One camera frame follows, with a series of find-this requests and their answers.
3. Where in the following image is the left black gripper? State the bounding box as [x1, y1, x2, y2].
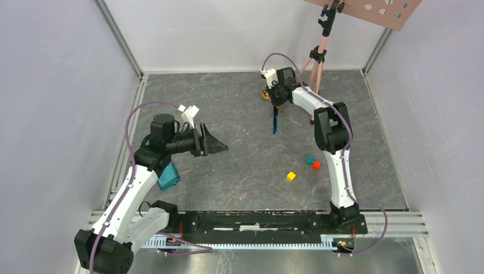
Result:
[166, 122, 228, 157]

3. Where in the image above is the gold metal spoon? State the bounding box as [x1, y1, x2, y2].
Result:
[260, 90, 285, 114]

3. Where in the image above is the teal cloth napkin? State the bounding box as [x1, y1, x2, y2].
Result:
[143, 136, 180, 191]

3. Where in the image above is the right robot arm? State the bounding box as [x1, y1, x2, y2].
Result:
[260, 67, 360, 233]

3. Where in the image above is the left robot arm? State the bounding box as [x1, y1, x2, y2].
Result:
[74, 114, 228, 273]

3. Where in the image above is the pink tripod stand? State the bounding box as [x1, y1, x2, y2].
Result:
[299, 0, 345, 124]

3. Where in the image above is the teal small cube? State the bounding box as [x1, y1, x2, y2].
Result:
[306, 156, 315, 165]

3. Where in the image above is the red small cube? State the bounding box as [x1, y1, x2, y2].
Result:
[312, 160, 321, 170]

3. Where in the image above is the yellow small cube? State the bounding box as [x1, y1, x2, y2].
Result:
[286, 172, 296, 182]

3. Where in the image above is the pink perforated board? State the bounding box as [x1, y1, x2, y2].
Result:
[302, 0, 424, 33]

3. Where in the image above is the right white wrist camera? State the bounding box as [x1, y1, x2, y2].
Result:
[260, 68, 279, 88]

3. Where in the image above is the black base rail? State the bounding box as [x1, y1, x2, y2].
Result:
[144, 210, 368, 255]

